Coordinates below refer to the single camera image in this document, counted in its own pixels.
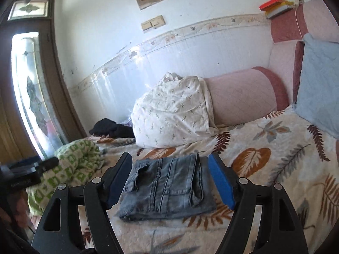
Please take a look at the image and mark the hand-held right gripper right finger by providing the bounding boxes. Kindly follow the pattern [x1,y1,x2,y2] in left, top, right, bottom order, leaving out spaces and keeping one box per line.
[208,153,309,254]

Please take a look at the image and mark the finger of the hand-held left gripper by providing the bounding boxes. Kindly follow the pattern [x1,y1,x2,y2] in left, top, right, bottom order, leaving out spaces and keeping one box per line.
[33,157,59,171]
[7,156,41,168]

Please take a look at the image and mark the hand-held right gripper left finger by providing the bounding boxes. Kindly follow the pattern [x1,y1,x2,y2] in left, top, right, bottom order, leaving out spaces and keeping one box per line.
[31,152,133,254]

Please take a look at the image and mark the grey denim pants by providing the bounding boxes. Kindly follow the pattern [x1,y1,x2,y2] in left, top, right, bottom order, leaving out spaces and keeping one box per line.
[119,152,218,221]

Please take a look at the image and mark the green white patterned blanket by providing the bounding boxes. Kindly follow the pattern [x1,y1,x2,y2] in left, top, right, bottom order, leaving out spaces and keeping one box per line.
[26,139,106,215]

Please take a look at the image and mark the leaf print blanket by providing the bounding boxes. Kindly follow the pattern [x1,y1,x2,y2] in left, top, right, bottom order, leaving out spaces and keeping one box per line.
[26,103,339,254]

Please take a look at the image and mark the black cloth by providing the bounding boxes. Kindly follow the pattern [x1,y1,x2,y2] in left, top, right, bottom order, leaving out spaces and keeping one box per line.
[89,118,136,139]

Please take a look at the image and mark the wooden stained glass door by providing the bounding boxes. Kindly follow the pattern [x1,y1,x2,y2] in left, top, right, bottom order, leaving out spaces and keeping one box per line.
[0,0,88,164]

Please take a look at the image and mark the pink bolster cushion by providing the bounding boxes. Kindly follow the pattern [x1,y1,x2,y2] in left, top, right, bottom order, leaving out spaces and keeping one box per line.
[203,66,290,127]

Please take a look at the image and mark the white printed pillow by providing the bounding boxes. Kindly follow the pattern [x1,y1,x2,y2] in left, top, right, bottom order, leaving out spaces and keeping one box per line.
[131,71,220,149]

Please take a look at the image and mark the light blue quilted cushion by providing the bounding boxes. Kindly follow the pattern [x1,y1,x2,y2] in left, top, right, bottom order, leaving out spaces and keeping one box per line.
[294,33,339,139]

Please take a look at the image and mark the red book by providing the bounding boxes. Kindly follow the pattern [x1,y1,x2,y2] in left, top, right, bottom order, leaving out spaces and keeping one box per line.
[259,0,282,10]

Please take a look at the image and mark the pink padded headboard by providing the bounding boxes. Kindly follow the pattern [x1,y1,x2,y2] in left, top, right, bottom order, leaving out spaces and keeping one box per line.
[267,0,339,105]

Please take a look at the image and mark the beige wall light switch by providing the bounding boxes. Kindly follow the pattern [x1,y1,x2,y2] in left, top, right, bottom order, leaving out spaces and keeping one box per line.
[141,15,166,33]

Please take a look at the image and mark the thin white cable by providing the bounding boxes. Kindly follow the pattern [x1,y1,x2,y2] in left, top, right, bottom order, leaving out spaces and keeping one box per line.
[293,4,305,41]

